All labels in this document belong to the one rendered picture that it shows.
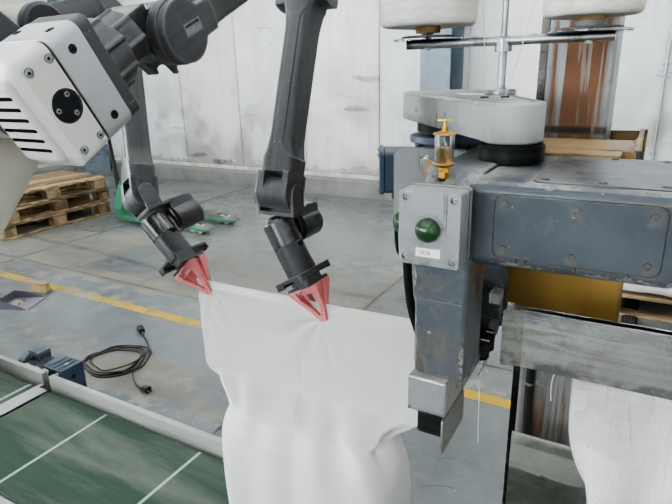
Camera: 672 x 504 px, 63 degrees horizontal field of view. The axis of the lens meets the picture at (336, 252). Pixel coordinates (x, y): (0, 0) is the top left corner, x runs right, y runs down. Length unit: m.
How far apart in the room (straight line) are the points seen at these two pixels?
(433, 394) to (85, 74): 0.57
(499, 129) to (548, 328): 0.30
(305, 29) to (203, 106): 6.89
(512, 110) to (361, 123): 5.80
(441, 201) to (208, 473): 1.27
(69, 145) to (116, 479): 1.29
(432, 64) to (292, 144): 4.76
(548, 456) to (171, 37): 1.02
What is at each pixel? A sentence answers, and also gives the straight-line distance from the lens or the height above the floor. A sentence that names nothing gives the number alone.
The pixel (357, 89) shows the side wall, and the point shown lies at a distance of 6.54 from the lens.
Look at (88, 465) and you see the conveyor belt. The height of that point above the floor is 0.38.
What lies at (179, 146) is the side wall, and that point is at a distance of 8.31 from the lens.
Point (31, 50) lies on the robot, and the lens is 0.64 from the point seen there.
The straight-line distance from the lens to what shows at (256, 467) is 1.19.
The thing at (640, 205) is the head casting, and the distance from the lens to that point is 0.65.
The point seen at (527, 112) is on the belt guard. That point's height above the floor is 1.41.
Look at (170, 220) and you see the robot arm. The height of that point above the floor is 1.17.
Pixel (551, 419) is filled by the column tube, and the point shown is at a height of 0.72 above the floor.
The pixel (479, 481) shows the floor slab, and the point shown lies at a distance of 2.28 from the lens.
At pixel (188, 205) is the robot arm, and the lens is 1.24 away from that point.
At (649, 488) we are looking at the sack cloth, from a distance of 0.97.
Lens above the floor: 1.46
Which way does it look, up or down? 18 degrees down
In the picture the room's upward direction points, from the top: 2 degrees counter-clockwise
